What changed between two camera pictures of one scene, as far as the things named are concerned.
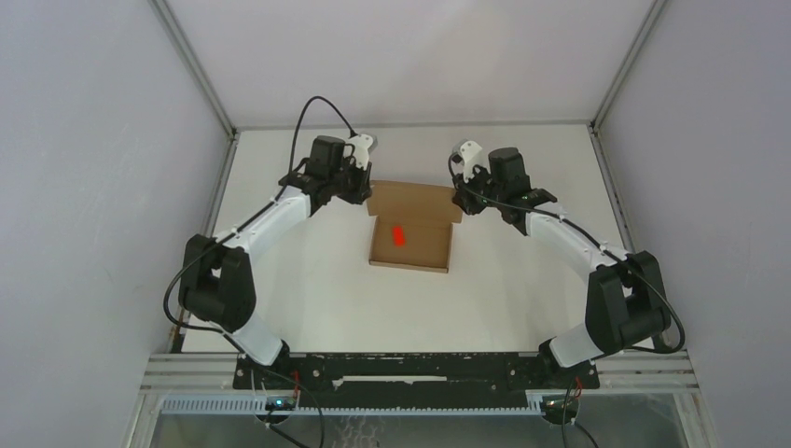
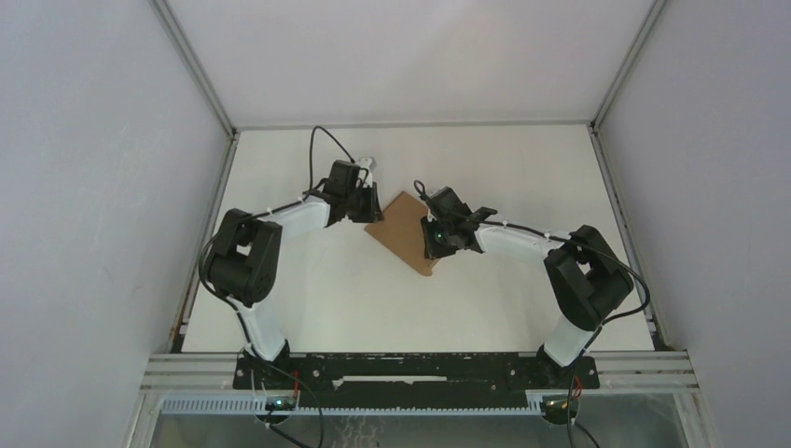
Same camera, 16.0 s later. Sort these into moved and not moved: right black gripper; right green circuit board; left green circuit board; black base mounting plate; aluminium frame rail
Moved: right black gripper
Not moved: right green circuit board; black base mounting plate; aluminium frame rail; left green circuit board
